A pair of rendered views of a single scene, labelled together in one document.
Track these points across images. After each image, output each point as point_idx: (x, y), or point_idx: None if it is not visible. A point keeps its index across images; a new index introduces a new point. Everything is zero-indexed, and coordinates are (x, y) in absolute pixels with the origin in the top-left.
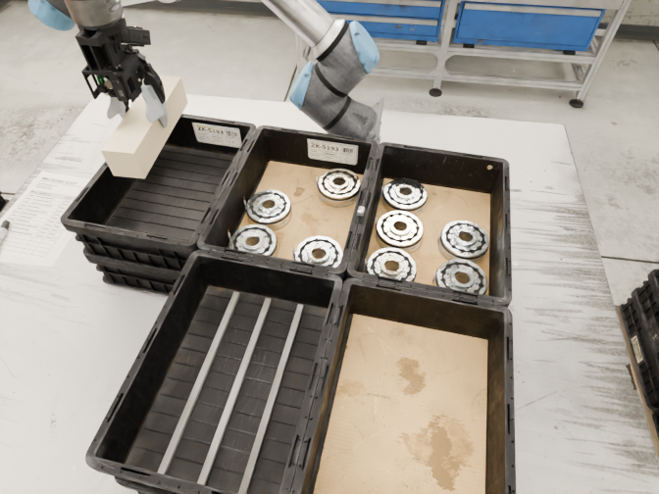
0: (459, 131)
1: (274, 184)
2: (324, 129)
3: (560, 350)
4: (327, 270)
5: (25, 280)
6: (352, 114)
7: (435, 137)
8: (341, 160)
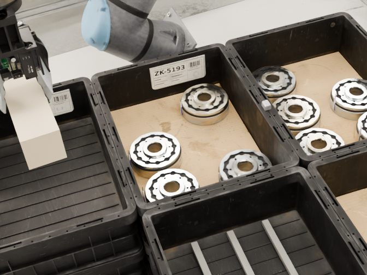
0: (246, 17)
1: (134, 131)
2: (133, 61)
3: None
4: (283, 166)
5: None
6: (160, 33)
7: (229, 31)
8: (189, 77)
